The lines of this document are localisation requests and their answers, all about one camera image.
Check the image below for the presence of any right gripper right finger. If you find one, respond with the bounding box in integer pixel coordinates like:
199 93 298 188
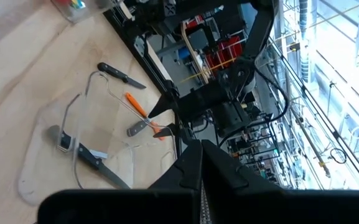
202 139 359 224

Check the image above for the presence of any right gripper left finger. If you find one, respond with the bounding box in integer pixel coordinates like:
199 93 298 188
37 139 202 224

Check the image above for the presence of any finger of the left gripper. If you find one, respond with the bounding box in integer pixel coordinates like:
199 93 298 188
147 95 180 118
153 123 180 139

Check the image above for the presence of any slim black-handled knife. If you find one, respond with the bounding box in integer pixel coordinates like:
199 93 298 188
75 143 133 190

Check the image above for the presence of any knife with thick black handle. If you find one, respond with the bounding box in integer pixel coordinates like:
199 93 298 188
45 124 109 160

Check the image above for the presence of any orange silicone spatula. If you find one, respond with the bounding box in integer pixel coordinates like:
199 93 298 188
124 91 166 141

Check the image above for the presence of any wide silver blade knife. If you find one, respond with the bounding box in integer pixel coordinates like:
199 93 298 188
125 119 155 138

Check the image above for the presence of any red storage crate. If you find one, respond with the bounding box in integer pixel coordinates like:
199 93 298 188
205 34 245 74

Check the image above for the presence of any black-bladed knife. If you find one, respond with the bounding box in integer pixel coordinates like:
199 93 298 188
96 62 147 90

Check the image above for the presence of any clear plastic bin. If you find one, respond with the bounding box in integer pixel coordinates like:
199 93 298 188
50 0 123 24
17 70 180 207

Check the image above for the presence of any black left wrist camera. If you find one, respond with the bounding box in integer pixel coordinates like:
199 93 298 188
212 101 251 138

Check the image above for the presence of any hanging black cable loop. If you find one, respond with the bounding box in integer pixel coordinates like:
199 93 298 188
329 147 348 165

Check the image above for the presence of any silver ventilation duct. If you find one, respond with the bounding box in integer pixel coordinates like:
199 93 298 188
298 0 311 84

